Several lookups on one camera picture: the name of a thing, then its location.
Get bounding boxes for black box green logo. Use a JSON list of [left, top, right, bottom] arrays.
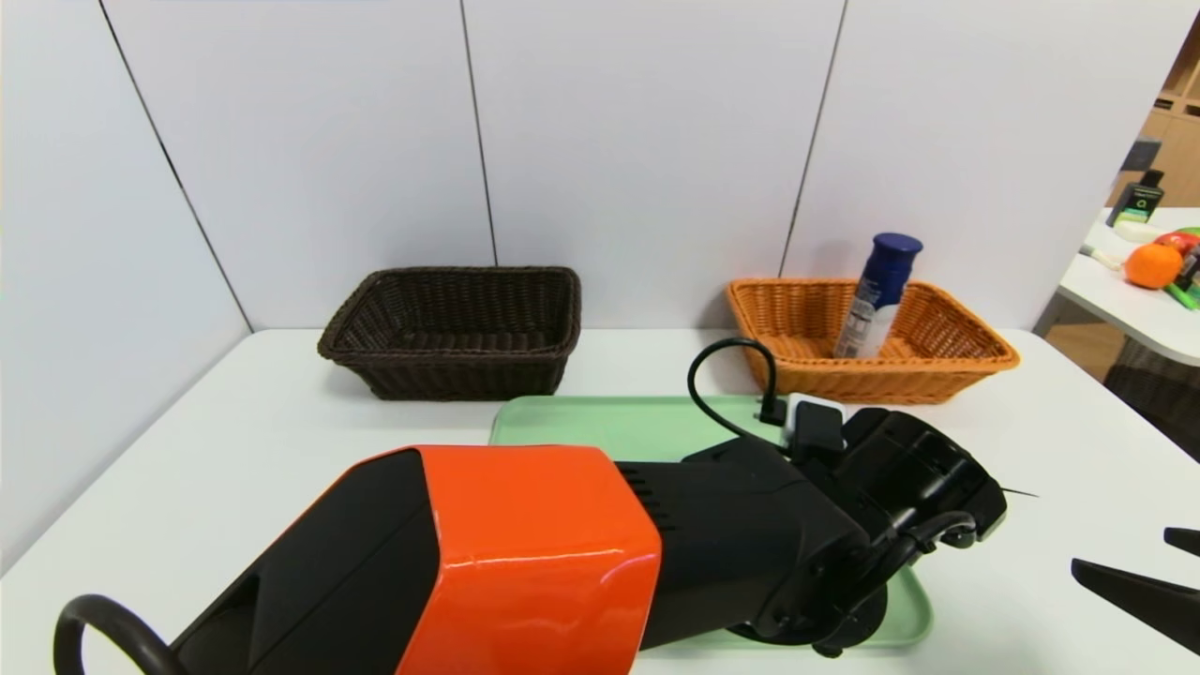
[[1106, 171, 1166, 228]]

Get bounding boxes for black camera cable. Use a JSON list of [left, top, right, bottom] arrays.
[[687, 337, 787, 443]]

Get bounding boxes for dark brown wicker basket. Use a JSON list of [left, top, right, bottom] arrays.
[[318, 266, 583, 402]]

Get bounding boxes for white side table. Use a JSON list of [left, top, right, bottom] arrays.
[[1059, 208, 1200, 368]]

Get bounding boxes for light green plastic tray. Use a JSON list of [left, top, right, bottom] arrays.
[[488, 395, 935, 650]]

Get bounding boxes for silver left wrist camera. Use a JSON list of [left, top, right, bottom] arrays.
[[781, 394, 847, 456]]

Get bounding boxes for wooden cabinet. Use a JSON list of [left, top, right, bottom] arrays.
[[1111, 19, 1200, 209]]

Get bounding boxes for orange wicker basket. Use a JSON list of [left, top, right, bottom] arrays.
[[727, 277, 1022, 406]]

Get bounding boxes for blue-capped spray can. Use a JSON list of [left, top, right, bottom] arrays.
[[832, 232, 924, 360]]

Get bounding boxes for dark chair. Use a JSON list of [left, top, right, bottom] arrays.
[[1104, 337, 1200, 462]]

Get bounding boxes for orange fruit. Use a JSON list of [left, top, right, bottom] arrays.
[[1123, 244, 1184, 290]]

